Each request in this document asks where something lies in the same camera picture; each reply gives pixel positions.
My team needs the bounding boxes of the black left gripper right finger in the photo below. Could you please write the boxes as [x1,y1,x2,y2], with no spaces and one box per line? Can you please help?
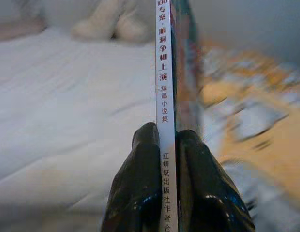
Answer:
[176,129,256,232]

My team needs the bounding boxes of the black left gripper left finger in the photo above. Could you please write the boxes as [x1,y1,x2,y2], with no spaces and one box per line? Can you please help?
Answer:
[101,122,163,232]

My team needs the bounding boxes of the yellow egg print blanket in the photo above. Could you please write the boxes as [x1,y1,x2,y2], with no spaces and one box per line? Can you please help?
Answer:
[198,33,300,232]

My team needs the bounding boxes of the dark cover paperback book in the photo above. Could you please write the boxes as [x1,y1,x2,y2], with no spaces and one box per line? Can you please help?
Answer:
[154,0,205,232]

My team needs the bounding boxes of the white quilted mattress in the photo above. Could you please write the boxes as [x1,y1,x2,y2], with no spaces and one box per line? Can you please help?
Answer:
[0,26,157,218]

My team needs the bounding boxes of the beige plush toy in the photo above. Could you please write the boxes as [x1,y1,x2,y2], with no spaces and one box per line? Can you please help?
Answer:
[71,0,152,45]

